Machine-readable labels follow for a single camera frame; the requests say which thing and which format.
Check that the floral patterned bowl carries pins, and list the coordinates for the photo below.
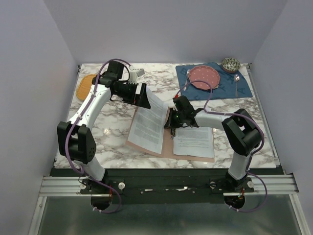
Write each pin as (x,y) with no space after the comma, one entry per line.
(230,65)

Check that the pink dotted plate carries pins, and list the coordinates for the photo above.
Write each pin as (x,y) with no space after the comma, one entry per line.
(204,77)

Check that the printed paper stack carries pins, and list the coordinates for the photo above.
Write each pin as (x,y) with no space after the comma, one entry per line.
(195,142)

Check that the black mounting base plate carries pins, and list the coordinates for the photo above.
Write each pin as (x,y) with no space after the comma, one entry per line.
(167,186)

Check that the silver spoon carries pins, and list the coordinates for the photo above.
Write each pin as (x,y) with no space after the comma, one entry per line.
(236,79)

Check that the silver fork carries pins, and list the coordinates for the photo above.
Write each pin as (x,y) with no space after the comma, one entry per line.
(186,81)

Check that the orange woven mat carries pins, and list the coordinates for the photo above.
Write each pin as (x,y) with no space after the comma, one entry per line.
(84,87)

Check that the aluminium rail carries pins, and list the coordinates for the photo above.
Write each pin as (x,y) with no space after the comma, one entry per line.
(70,187)

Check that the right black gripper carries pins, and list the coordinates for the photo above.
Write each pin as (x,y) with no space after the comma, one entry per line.
(170,124)

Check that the blue cloth placemat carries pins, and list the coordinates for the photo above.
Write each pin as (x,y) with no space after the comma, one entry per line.
(225,90)

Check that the pink folder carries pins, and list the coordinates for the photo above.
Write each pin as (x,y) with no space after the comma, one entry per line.
(167,150)

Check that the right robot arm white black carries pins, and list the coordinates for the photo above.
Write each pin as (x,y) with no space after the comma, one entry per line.
(243,134)

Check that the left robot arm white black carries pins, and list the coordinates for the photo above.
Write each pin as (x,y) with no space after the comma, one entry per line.
(75,139)

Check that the printed paper sheet top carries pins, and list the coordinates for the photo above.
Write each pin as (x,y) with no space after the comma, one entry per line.
(147,128)

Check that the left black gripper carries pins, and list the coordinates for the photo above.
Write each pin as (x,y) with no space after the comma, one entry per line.
(140,100)

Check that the metal folder clip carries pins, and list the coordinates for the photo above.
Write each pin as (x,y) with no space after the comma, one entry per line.
(172,133)

